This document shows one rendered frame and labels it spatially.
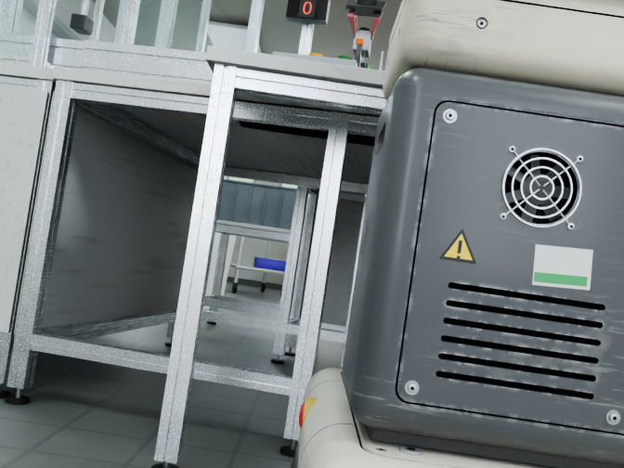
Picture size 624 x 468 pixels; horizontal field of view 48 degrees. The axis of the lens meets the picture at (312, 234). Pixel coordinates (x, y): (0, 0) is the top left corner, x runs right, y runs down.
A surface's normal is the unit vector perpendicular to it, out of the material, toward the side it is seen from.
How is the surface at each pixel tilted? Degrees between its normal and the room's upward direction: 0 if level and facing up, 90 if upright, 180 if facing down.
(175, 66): 90
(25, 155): 90
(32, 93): 90
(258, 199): 90
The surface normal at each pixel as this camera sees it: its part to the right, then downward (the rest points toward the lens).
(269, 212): -0.15, -0.06
